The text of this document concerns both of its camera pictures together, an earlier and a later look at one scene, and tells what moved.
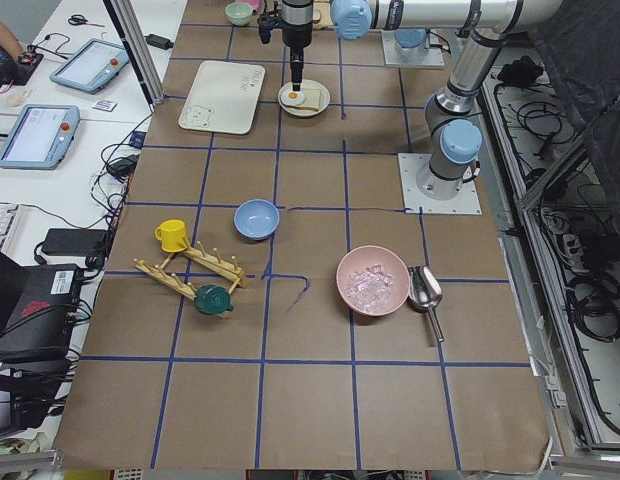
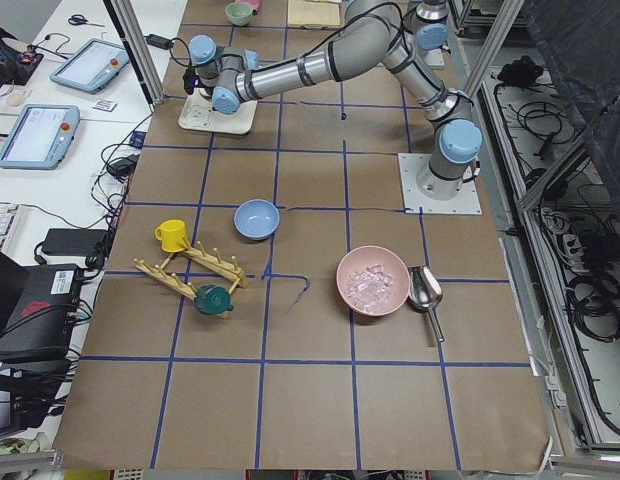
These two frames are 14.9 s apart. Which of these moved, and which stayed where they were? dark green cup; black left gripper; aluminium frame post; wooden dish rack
Moved: black left gripper
Stayed: dark green cup; wooden dish rack; aluminium frame post
